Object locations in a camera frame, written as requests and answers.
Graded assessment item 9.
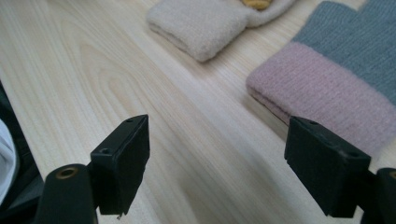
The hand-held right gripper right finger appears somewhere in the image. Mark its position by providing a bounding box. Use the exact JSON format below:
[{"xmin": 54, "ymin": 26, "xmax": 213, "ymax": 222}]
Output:
[{"xmin": 284, "ymin": 116, "xmax": 372, "ymax": 218}]

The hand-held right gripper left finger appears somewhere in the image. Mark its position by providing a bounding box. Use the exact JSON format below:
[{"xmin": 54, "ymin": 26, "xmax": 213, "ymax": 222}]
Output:
[{"xmin": 90, "ymin": 114, "xmax": 150, "ymax": 217}]

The grey and pink knit glove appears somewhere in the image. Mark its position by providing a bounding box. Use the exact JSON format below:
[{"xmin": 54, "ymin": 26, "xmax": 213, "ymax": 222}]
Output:
[{"xmin": 246, "ymin": 0, "xmax": 396, "ymax": 157}]

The white cloth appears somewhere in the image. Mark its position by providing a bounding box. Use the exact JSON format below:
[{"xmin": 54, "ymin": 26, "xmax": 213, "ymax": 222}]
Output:
[{"xmin": 0, "ymin": 119, "xmax": 17, "ymax": 204}]

